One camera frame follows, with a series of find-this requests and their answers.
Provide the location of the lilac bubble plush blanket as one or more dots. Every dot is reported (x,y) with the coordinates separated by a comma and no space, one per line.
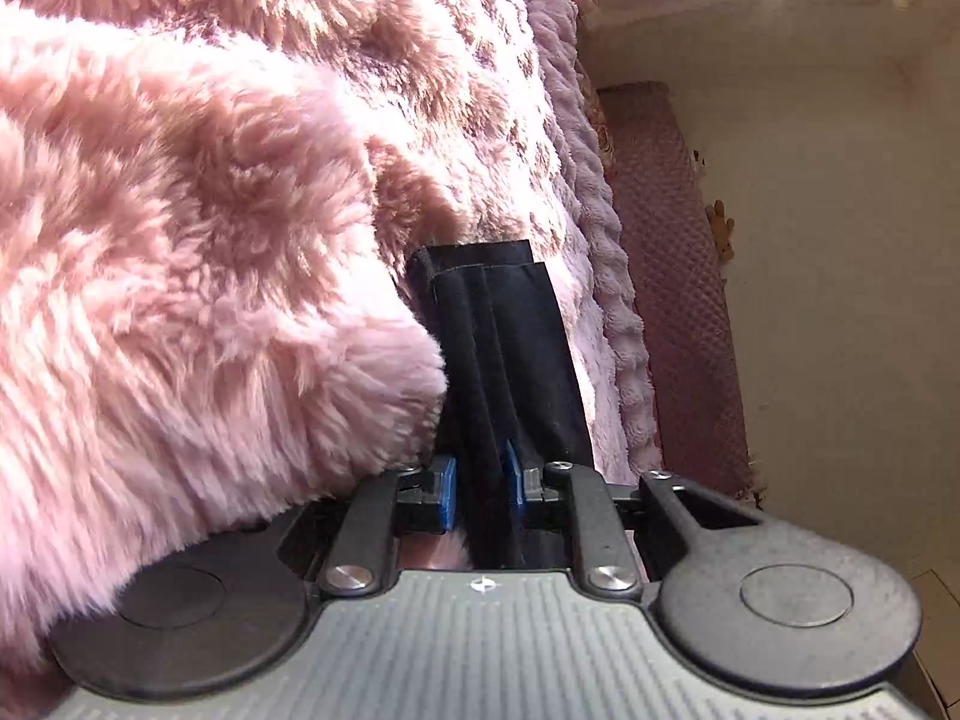
(600,240)

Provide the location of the mauve quilted bed cover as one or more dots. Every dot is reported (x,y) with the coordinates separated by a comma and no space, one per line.
(675,277)

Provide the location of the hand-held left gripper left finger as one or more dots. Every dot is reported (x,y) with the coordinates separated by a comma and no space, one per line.
(448,495)

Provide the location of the black pants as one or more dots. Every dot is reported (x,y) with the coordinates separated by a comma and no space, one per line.
(499,360)

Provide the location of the pink fluffy blanket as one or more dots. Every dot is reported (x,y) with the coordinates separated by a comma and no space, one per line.
(187,240)

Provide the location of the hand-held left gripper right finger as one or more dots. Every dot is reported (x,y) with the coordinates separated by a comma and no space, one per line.
(514,487)

